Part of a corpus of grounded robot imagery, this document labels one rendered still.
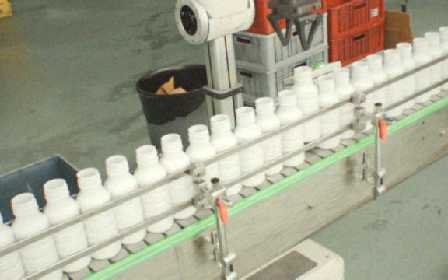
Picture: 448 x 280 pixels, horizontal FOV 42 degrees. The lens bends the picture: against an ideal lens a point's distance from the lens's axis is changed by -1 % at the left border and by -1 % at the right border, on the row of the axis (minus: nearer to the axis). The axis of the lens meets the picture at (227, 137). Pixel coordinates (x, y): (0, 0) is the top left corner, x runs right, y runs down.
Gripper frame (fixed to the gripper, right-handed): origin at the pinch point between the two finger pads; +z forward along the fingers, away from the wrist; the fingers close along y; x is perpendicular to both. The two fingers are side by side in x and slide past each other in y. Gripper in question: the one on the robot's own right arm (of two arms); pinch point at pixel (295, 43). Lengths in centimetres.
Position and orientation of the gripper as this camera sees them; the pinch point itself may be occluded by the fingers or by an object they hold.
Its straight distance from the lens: 128.4
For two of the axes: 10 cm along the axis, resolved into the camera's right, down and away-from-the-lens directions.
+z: 1.0, 9.0, 4.1
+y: 6.1, 2.7, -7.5
